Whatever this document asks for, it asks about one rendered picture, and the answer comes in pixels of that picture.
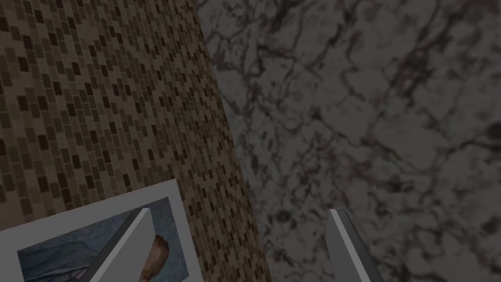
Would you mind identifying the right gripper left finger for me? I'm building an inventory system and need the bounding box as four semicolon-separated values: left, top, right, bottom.
79;208;157;282

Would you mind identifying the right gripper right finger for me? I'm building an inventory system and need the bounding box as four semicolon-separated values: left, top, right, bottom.
324;209;387;282

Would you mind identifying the white framed blue portrait picture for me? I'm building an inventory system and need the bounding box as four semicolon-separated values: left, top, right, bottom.
0;179;205;282

